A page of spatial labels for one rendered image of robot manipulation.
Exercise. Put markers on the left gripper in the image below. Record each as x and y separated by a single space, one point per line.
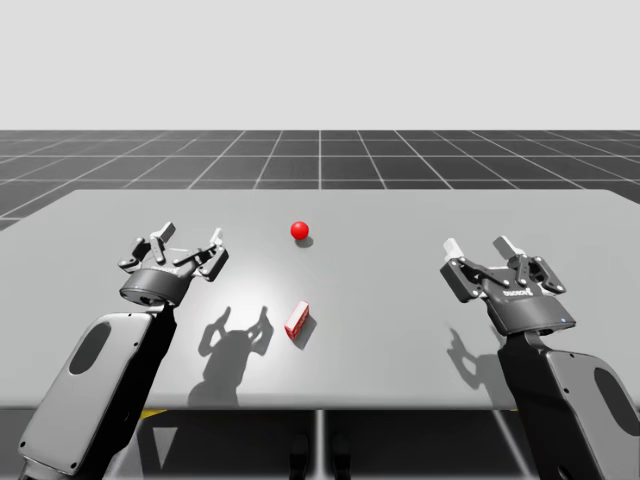
155 285

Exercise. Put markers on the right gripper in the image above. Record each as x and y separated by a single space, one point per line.
530 310

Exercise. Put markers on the small glossy ball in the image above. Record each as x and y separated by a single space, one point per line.
299 230

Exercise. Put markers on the red and white carton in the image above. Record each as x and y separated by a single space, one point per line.
297 320

